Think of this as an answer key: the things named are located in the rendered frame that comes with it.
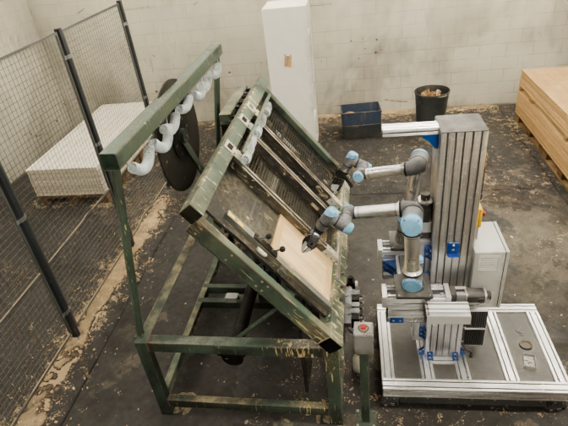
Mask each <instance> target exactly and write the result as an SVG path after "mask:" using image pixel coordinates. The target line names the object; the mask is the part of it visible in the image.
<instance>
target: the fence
mask: <svg viewBox="0 0 568 426"><path fill-rule="evenodd" d="M230 212H231V211H227V212H226V213H225V215H224V216H223V218H224V219H225V220H226V221H227V222H228V223H229V224H231V225H232V226H233V227H234V228H235V229H236V230H237V231H238V232H240V233H241V234H242V235H243V236H244V237H245V238H246V239H248V240H249V241H250V242H251V243H252V244H253V245H254V246H255V247H256V248H257V247H260V248H261V249H262V250H263V251H265V252H266V253H267V256H266V257H267V258H268V259H269V260H270V261H272V262H273V263H274V264H275V265H276V266H277V267H279V266H281V265H282V266H283V267H284V268H285V269H286V270H287V271H288V276H289V277H290V278H291V279H292V280H293V281H294V282H295V283H297V284H298V285H299V286H300V287H301V288H302V289H303V290H304V291H305V292H306V293H307V294H308V295H309V296H310V297H311V298H313V299H314V300H315V301H316V302H317V303H318V304H319V305H321V306H322V307H323V308H324V309H325V310H326V311H328V310H329V309H331V302H330V301H329V300H328V299H327V298H326V297H324V296H323V295H322V294H321V293H320V292H319V291H318V290H317V289H316V288H314V287H313V286H312V285H311V284H310V283H309V282H308V281H307V280H305V279H304V278H303V277H302V276H301V275H300V274H299V273H298V272H297V271H295V270H294V269H293V268H292V267H291V266H290V265H289V264H288V263H287V262H286V261H285V260H284V259H283V258H282V257H281V256H280V255H279V254H278V255H277V258H275V257H274V256H273V255H272V254H271V253H270V252H269V251H268V250H266V249H265V248H264V247H263V246H262V245H261V244H260V243H258V242H257V241H256V240H255V239H254V232H253V231H252V230H251V229H249V228H248V227H247V226H246V225H245V224H244V223H243V222H242V221H241V222H242V223H243V227H242V226H241V225H240V224H238V220H239V219H238V218H237V217H236V216H235V215H234V214H233V213H232V212H231V213H232V214H233V215H234V216H235V217H236V218H235V220H234V219H233V218H232V217H231V216H229V213H230Z"/></svg>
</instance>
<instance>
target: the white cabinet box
mask: <svg viewBox="0 0 568 426"><path fill-rule="evenodd" d="M261 12H262V20H263V26H264V33H265V46H266V53H267V60H268V67H269V74H270V87H271V93H272V94H273V95H274V96H275V97H276V98H277V100H278V101H279V102H280V103H281V104H282V105H283V106H284V107H285V108H286V109H287V110H288V111H289V112H290V113H291V114H292V115H293V116H294V117H295V118H296V119H297V120H298V121H299V122H300V123H301V124H302V125H303V126H304V127H305V129H306V130H307V131H308V132H309V133H310V134H311V135H312V136H313V137H314V138H315V139H316V140H317V141H318V138H319V126H318V114H317V103H316V91H315V79H314V57H313V46H312V34H311V22H310V11H309V0H278V1H269V2H267V3H266V5H265V6H264V7H263V8H262V9H261Z"/></svg>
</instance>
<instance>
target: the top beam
mask: <svg viewBox="0 0 568 426"><path fill-rule="evenodd" d="M268 84H269V82H268V81H267V80H266V79H265V78H264V77H263V75H261V76H260V77H259V78H258V79H257V80H256V81H254V84H253V85H252V87H251V89H250V91H249V92H248V94H247V96H246V97H245V99H244V101H243V103H242V105H241V106H240V107H239V109H238V112H237V113H236V115H235V117H234V119H233V120H232V122H231V123H230V125H229V127H228V129H227V131H226V132H225V134H224V135H223V137H222V139H221V141H220V143H219V145H218V146H217V147H216V150H215V151H214V153H213V155H212V156H211V158H210V160H209V161H208V163H207V165H206V167H205V169H204V171H203V172H202V173H201V175H200V177H199V179H198V181H197V183H196V184H195V185H194V188H193V189H192V191H191V193H190V194H189V196H188V198H187V199H186V201H185V203H184V205H183V207H182V209H181V210H180V211H179V214H180V215H181V216H182V217H183V218H184V219H185V220H186V221H188V222H189V223H190V224H192V225H193V224H194V223H195V222H196V221H197V220H198V219H200V218H201V217H202V216H203V215H204V213H205V211H206V209H207V207H208V205H209V203H210V201H211V199H212V197H213V195H214V193H215V191H216V189H217V187H218V185H219V183H220V181H221V179H222V177H223V175H224V173H225V171H226V169H227V167H228V165H229V163H230V161H231V159H232V157H233V154H232V153H230V152H229V151H228V150H227V149H226V148H225V147H224V144H225V143H226V142H227V140H229V141H230V142H232V143H233V144H234V145H235V146H236V147H238V145H239V143H240V141H241V139H242V137H243V135H244V133H245V131H246V129H247V127H246V126H245V125H244V124H243V123H242V122H241V121H240V120H239V118H240V116H241V114H243V115H244V116H245V117H246V118H247V119H248V120H249V121H250V120H251V118H252V116H253V115H254V114H253V113H252V112H251V111H250V110H249V109H248V107H247V106H246V105H247V104H248V102H249V101H250V102H251V103H252V104H253V105H254V106H255V107H257V106H258V105H259V102H260V100H261V98H262V96H263V94H264V93H265V90H266V88H267V86H268Z"/></svg>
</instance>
